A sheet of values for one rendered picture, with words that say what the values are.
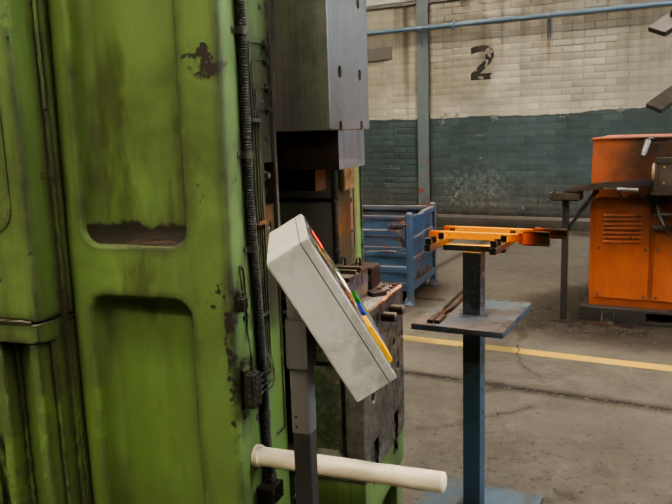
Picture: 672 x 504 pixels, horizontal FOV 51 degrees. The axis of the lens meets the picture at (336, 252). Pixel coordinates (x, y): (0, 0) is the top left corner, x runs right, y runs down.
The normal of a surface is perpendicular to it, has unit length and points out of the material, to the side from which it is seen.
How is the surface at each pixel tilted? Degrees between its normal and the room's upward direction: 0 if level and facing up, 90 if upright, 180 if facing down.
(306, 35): 90
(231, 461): 90
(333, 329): 90
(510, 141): 89
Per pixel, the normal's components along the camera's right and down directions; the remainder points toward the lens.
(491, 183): -0.47, 0.15
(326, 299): 0.08, 0.17
